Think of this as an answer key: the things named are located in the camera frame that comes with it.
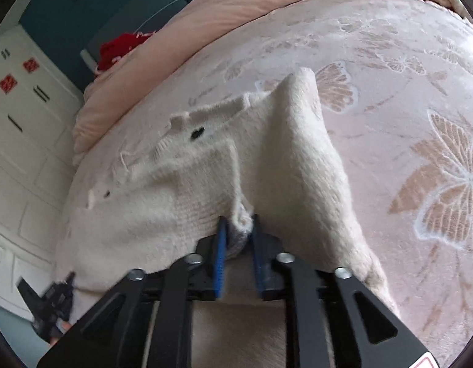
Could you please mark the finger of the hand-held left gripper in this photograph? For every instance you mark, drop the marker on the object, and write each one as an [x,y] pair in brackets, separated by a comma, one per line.
[62,289]

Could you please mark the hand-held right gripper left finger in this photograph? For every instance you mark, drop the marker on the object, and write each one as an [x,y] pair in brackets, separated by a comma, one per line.
[221,260]

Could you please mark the white wardrobe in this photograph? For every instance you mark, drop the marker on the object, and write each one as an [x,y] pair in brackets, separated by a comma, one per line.
[26,153]

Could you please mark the red square sticker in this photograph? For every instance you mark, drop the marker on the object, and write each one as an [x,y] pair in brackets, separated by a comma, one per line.
[8,84]
[30,65]

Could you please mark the red pillow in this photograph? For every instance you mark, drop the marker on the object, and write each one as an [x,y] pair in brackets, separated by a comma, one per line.
[119,50]

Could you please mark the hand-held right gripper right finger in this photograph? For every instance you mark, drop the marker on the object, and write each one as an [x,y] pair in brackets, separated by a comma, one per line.
[258,264]

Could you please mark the teal headboard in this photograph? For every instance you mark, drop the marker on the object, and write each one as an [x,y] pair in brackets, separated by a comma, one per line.
[117,11]

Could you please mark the person's left hand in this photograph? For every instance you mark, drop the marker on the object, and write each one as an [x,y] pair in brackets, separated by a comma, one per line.
[62,327]

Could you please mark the pink floral blanket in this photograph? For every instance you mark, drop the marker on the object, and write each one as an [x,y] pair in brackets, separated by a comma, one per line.
[393,84]

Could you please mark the pink duvet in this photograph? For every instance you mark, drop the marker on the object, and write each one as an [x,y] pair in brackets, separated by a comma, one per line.
[221,7]

